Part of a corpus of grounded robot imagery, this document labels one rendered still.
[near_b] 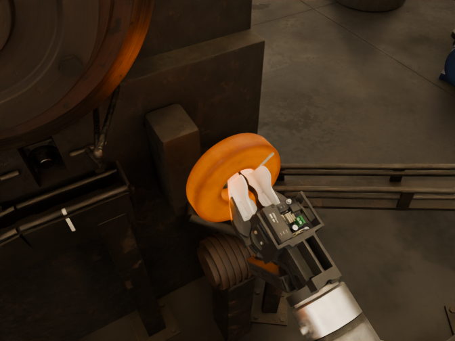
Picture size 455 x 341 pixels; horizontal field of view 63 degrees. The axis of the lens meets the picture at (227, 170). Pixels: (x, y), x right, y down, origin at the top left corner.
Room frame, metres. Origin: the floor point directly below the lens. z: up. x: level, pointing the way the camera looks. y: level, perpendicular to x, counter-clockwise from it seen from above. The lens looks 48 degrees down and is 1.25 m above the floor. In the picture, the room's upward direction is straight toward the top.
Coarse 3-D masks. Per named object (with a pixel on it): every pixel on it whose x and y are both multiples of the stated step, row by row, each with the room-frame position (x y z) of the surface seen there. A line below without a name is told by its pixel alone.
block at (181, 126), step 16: (160, 112) 0.56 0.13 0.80; (176, 112) 0.56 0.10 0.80; (160, 128) 0.52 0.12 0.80; (176, 128) 0.52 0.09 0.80; (192, 128) 0.52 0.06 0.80; (160, 144) 0.48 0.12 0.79; (176, 144) 0.49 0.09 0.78; (192, 144) 0.50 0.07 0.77; (160, 160) 0.50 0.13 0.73; (176, 160) 0.49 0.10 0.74; (192, 160) 0.50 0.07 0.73; (160, 176) 0.52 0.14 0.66; (176, 176) 0.48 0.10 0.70; (176, 192) 0.48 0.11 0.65; (176, 208) 0.48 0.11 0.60
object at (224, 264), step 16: (208, 240) 0.45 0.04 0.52; (224, 240) 0.44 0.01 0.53; (240, 240) 0.44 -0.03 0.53; (208, 256) 0.41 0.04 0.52; (224, 256) 0.40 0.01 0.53; (240, 256) 0.41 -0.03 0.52; (208, 272) 0.40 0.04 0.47; (224, 272) 0.37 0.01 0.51; (240, 272) 0.38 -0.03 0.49; (224, 288) 0.36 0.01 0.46; (240, 288) 0.39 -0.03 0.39; (224, 304) 0.39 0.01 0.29; (240, 304) 0.39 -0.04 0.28; (224, 320) 0.39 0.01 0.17; (240, 320) 0.40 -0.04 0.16; (224, 336) 0.40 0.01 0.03; (240, 336) 0.40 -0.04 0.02
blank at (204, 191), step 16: (224, 144) 0.37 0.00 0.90; (240, 144) 0.37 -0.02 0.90; (256, 144) 0.37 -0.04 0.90; (208, 160) 0.35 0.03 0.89; (224, 160) 0.34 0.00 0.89; (240, 160) 0.36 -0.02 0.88; (256, 160) 0.37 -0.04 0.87; (272, 160) 0.39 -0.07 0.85; (192, 176) 0.34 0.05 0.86; (208, 176) 0.33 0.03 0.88; (224, 176) 0.34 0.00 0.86; (272, 176) 0.39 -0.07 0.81; (192, 192) 0.33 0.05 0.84; (208, 192) 0.33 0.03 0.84; (224, 192) 0.37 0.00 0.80; (208, 208) 0.33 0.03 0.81; (224, 208) 0.34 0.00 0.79
